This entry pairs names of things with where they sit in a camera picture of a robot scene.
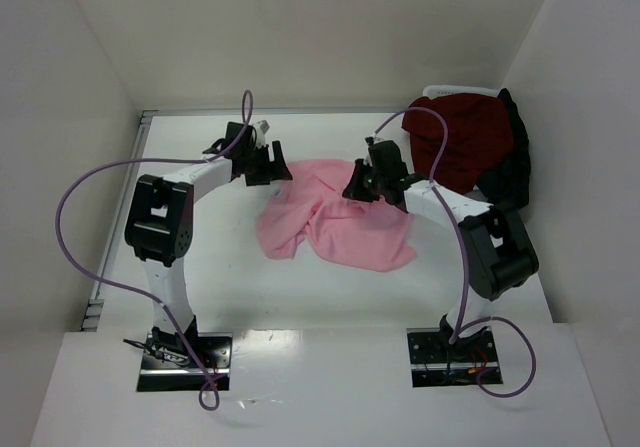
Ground pink t-shirt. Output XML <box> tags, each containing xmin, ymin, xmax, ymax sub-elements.
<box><xmin>256</xmin><ymin>159</ymin><xmax>416</xmax><ymax>272</ymax></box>

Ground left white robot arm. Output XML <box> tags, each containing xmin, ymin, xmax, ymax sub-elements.
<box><xmin>124</xmin><ymin>120</ymin><xmax>292</xmax><ymax>364</ymax></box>

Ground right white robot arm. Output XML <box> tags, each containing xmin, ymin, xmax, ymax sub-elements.
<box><xmin>343</xmin><ymin>137</ymin><xmax>539</xmax><ymax>350</ymax></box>

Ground white laundry basket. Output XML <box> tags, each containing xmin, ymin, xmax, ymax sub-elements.
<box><xmin>422</xmin><ymin>84</ymin><xmax>499</xmax><ymax>99</ymax></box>

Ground dark red t-shirt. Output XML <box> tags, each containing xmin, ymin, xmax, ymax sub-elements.
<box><xmin>402</xmin><ymin>93</ymin><xmax>514</xmax><ymax>194</ymax></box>

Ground black t-shirt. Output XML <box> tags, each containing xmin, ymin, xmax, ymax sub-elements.
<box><xmin>476</xmin><ymin>88</ymin><xmax>531</xmax><ymax>209</ymax></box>

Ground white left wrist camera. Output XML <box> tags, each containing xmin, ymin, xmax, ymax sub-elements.
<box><xmin>251</xmin><ymin>120</ymin><xmax>270</xmax><ymax>149</ymax></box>

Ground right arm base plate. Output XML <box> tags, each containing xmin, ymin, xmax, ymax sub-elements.
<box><xmin>407</xmin><ymin>327</ymin><xmax>503</xmax><ymax>388</ymax></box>

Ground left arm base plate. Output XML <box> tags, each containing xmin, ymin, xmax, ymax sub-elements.
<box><xmin>134</xmin><ymin>333</ymin><xmax>233</xmax><ymax>393</ymax></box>

